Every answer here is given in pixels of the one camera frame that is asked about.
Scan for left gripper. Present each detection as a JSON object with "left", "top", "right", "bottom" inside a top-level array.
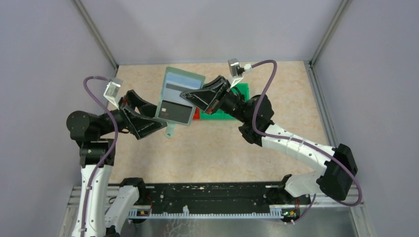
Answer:
[{"left": 98, "top": 89, "right": 168, "bottom": 138}]

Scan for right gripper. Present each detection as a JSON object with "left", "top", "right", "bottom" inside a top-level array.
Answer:
[{"left": 180, "top": 75, "right": 250, "bottom": 124}]

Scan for sage green card holder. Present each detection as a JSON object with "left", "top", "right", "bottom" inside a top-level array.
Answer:
[{"left": 155, "top": 67, "right": 206, "bottom": 138}]

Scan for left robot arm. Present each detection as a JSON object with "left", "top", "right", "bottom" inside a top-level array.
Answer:
[{"left": 66, "top": 90, "right": 167, "bottom": 237}]

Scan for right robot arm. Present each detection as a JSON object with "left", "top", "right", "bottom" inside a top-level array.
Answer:
[{"left": 180, "top": 76, "right": 359, "bottom": 204}]

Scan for middle green plastic bin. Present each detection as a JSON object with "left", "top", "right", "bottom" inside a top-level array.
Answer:
[{"left": 200, "top": 110, "right": 235, "bottom": 120}]

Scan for green plastic bin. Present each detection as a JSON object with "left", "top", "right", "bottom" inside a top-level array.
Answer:
[
  {"left": 200, "top": 110, "right": 235, "bottom": 120},
  {"left": 233, "top": 83, "right": 249, "bottom": 101}
]

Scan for red plastic bin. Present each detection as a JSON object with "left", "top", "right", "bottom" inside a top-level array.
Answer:
[{"left": 193, "top": 109, "right": 200, "bottom": 120}]

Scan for right green plastic bin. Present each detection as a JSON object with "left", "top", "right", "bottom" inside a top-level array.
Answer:
[{"left": 233, "top": 83, "right": 249, "bottom": 101}]

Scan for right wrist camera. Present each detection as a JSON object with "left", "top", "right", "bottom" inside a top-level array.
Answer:
[{"left": 227, "top": 58, "right": 252, "bottom": 88}]

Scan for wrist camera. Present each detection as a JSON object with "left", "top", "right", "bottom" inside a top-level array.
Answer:
[
  {"left": 103, "top": 78, "right": 124, "bottom": 108},
  {"left": 227, "top": 58, "right": 252, "bottom": 88}
]

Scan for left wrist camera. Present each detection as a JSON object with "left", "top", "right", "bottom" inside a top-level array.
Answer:
[{"left": 103, "top": 78, "right": 124, "bottom": 108}]

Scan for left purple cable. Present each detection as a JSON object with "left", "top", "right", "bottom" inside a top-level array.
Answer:
[{"left": 80, "top": 76, "right": 119, "bottom": 237}]

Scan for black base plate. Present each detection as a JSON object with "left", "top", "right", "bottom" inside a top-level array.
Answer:
[{"left": 128, "top": 181, "right": 311, "bottom": 219}]

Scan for aluminium frame rail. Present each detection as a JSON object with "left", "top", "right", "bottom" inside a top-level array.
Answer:
[{"left": 67, "top": 185, "right": 358, "bottom": 208}]

